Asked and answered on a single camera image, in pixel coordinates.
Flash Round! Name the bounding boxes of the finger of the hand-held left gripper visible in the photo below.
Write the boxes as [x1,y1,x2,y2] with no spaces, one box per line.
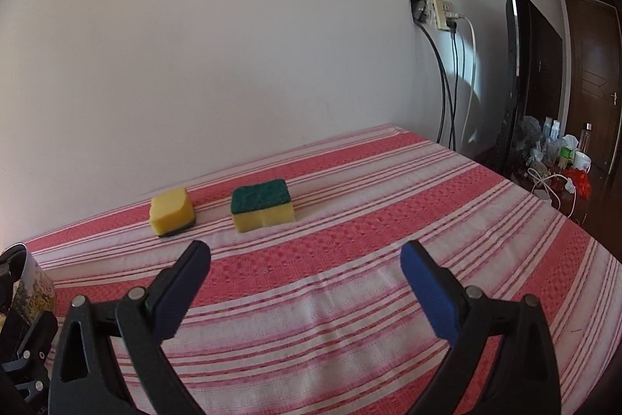
[0,312,59,396]

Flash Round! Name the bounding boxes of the thick black cable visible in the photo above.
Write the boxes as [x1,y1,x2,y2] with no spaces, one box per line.
[418,23,450,148]

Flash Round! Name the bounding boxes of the white wall socket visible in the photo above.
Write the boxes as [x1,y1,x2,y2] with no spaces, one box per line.
[432,0,460,32]

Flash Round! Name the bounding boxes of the red striped desktop cloth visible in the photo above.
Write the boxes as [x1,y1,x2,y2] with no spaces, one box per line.
[22,123,622,415]

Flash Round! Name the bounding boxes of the dark wall socket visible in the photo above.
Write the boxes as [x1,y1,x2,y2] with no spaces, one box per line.
[411,0,435,27]

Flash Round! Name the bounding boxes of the clear plastic bag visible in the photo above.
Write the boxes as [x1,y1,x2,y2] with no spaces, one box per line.
[517,116,542,153]

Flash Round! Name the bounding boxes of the white charger cable bundle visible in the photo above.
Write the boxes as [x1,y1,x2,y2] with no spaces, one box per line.
[527,167,579,221]

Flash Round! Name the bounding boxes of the yellow sponge with green pad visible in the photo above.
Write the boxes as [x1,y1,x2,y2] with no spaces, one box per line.
[230,179,296,233]
[150,186,196,237]

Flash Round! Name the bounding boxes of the thin grey cable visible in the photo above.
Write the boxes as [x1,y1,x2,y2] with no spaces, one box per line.
[449,28,462,151]

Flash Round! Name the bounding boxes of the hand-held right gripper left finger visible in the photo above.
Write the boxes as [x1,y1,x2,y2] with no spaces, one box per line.
[49,240,212,415]

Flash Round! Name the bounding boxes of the dark wooden door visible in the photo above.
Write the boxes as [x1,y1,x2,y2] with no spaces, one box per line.
[564,0,622,182]

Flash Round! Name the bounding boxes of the red plastic bag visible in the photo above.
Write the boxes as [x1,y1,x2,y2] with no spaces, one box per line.
[564,169,592,197]

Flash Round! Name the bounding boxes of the round metal tin printed side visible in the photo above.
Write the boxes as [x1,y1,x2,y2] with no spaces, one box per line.
[0,244,56,338]

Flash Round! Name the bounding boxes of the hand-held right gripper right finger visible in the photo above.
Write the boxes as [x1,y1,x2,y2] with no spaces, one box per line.
[400,241,559,415]

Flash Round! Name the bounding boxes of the white wall cable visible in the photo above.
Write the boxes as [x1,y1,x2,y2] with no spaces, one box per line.
[457,14,476,153]

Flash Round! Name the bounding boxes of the black flat television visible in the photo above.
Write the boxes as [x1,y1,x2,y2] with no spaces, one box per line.
[496,0,564,175]

